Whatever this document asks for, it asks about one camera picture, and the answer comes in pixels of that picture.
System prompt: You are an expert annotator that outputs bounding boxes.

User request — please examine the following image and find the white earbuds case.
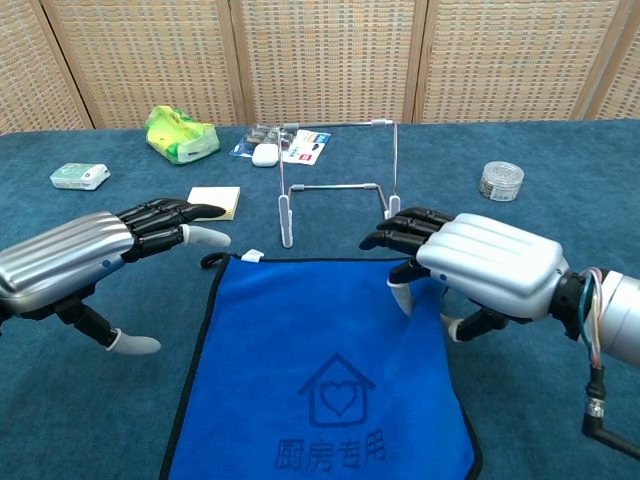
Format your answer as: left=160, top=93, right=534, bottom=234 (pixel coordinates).
left=251, top=143, right=279, bottom=168

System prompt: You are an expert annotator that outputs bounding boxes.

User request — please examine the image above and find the blue kitchen towel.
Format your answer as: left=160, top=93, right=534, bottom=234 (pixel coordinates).
left=159, top=248, right=484, bottom=480

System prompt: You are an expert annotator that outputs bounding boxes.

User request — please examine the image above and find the small green-white tissue packet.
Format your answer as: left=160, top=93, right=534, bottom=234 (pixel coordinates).
left=49, top=162, right=111, bottom=192

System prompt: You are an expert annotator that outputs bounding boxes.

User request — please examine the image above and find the blister card of clips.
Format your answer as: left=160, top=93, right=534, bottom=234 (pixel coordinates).
left=229, top=124, right=333, bottom=166

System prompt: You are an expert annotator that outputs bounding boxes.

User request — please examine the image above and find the clear plastic jar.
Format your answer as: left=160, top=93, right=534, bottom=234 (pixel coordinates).
left=478, top=160, right=525, bottom=203

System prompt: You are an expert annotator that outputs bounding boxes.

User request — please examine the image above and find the yellow-green tissue pack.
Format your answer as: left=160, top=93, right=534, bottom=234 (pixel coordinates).
left=144, top=104, right=221, bottom=167

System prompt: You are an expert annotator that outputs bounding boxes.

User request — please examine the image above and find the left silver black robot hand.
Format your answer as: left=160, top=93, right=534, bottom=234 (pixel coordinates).
left=0, top=197, right=234, bottom=356

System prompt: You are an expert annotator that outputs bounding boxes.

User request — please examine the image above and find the coloured wrist wire bundle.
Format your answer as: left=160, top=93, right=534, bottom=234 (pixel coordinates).
left=574, top=268, right=609, bottom=369

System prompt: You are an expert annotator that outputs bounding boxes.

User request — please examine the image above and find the teal carpet table cover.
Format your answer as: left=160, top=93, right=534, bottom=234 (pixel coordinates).
left=0, top=118, right=640, bottom=480

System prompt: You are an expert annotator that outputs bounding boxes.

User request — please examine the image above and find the yellow sticky note pad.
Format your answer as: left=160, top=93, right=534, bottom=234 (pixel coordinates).
left=187, top=186, right=241, bottom=222

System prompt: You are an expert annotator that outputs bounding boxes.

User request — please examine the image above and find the bamboo folding screen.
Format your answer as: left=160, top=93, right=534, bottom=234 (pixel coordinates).
left=0, top=0, right=640, bottom=134

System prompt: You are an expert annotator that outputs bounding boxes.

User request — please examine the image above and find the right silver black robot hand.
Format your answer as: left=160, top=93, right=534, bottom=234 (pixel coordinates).
left=358, top=205, right=570, bottom=345

